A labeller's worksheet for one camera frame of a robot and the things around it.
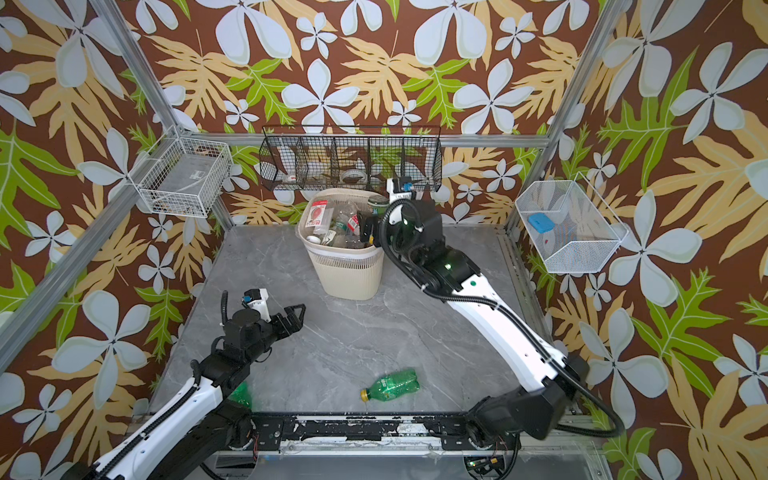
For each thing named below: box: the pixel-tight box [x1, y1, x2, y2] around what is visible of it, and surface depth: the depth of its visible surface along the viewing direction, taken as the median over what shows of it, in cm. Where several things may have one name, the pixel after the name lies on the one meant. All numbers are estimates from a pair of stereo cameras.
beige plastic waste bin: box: [296, 188, 388, 301], surface depth 86 cm
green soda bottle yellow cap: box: [360, 369, 420, 402], surface depth 79 cm
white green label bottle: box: [321, 230, 337, 245], surface depth 86 cm
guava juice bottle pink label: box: [305, 200, 335, 236], surface depth 86 cm
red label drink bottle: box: [367, 195, 390, 217], surface depth 84 cm
